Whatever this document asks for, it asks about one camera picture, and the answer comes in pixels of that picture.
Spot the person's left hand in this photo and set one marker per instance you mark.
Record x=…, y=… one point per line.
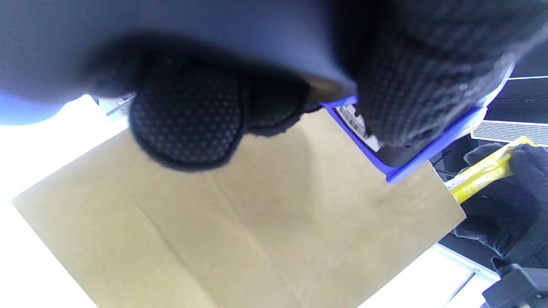
x=188, y=115

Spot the yellow instant coffee powder package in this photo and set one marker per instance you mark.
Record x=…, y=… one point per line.
x=483, y=175

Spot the person's right hand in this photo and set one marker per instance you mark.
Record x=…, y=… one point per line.
x=513, y=222

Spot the brown paper bag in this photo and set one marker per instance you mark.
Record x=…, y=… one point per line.
x=278, y=231

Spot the black barcode scanner blue trim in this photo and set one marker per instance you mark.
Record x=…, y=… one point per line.
x=171, y=25

